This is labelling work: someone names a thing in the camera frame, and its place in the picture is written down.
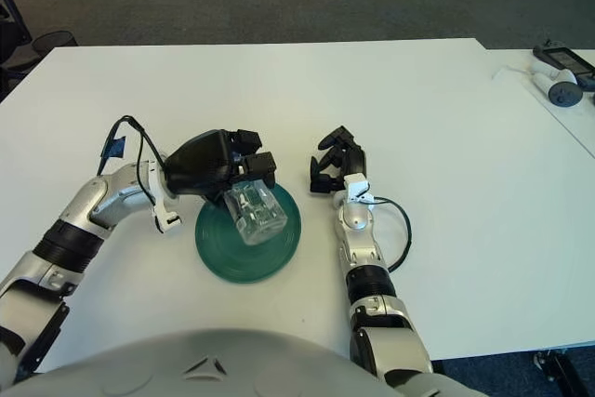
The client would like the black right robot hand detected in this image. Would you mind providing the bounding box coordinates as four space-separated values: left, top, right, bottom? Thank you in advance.
309 126 368 195

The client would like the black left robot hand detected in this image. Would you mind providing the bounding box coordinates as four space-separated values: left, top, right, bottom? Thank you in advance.
165 128 279 205

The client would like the clear plastic bottle blue cap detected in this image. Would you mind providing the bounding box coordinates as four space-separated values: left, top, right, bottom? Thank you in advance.
222 178 287 247

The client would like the green round plate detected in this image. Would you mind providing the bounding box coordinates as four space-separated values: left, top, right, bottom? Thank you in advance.
194 182 302 285

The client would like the silver robot torso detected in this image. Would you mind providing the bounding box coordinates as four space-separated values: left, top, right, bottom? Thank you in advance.
0 327 489 397

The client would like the white grey controller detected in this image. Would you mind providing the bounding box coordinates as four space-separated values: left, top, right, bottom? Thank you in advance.
531 60 585 108

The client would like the black office chair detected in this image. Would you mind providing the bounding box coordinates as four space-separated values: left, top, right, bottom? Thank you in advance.
0 0 33 96

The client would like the black handheld device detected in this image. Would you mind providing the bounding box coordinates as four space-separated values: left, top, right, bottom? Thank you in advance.
533 40 595 91

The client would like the black wheeled stand base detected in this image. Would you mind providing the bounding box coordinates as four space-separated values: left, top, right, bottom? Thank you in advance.
533 349 587 397

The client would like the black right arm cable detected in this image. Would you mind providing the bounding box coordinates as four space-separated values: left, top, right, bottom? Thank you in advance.
371 195 413 273

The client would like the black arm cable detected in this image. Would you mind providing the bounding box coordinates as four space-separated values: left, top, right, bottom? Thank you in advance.
96 114 171 205
371 195 413 273

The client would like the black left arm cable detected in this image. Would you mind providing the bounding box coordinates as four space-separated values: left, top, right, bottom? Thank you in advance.
96 114 171 205

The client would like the white cable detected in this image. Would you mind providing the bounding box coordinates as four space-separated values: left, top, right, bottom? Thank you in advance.
493 65 536 81

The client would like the black wire mesh wastebasket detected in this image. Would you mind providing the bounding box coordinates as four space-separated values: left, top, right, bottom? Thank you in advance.
31 30 79 57

